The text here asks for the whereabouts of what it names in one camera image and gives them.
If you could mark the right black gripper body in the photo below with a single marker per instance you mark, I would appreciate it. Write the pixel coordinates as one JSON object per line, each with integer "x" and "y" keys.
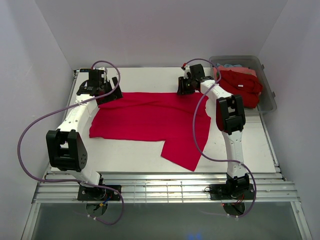
{"x": 191, "y": 79}

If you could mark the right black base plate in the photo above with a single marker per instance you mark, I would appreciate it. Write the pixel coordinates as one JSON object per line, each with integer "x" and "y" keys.
{"x": 221, "y": 192}

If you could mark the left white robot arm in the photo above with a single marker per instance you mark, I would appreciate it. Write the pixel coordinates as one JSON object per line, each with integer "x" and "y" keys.
{"x": 66, "y": 149}

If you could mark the light blue shirt in bin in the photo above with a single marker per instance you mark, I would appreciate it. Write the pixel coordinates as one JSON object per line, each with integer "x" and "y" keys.
{"x": 229, "y": 65}

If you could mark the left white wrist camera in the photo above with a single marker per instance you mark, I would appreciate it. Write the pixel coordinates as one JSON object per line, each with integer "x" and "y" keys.
{"x": 103, "y": 68}

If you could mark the folded red shirt in bin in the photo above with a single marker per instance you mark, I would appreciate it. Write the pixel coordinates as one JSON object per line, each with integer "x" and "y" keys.
{"x": 247, "y": 86}

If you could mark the blue label sticker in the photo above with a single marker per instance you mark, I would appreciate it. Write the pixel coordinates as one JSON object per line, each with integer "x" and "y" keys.
{"x": 84, "y": 70}

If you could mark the crimson red t shirt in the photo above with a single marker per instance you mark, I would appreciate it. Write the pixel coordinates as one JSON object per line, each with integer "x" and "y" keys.
{"x": 154, "y": 117}

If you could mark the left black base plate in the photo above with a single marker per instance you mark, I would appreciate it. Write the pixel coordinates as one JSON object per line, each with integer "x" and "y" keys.
{"x": 87, "y": 193}

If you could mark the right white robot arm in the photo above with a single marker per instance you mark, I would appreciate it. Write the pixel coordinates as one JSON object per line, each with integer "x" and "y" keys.
{"x": 230, "y": 120}

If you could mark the aluminium frame rails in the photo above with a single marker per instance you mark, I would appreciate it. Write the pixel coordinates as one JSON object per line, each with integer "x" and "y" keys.
{"x": 169, "y": 188}

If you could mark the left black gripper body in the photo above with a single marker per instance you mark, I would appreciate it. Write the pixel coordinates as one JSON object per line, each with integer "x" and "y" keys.
{"x": 106, "y": 87}

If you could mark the pink shirt in bin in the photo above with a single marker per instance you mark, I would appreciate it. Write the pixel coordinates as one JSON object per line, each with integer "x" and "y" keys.
{"x": 243, "y": 70}

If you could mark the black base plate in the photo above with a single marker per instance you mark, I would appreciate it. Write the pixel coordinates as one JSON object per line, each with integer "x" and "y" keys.
{"x": 87, "y": 193}
{"x": 221, "y": 192}

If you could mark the clear plastic bin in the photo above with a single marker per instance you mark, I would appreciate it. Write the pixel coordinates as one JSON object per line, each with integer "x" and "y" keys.
{"x": 267, "y": 102}

